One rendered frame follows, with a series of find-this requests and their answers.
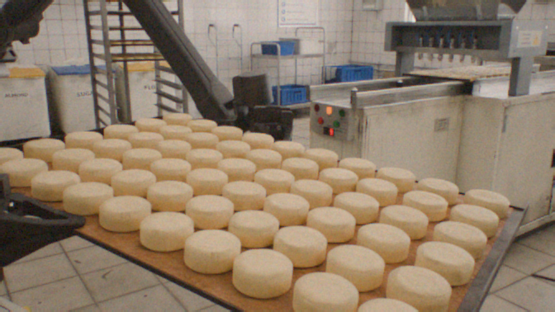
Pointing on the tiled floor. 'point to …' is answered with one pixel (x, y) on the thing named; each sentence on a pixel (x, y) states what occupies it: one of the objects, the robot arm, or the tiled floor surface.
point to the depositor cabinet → (511, 152)
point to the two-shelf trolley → (291, 59)
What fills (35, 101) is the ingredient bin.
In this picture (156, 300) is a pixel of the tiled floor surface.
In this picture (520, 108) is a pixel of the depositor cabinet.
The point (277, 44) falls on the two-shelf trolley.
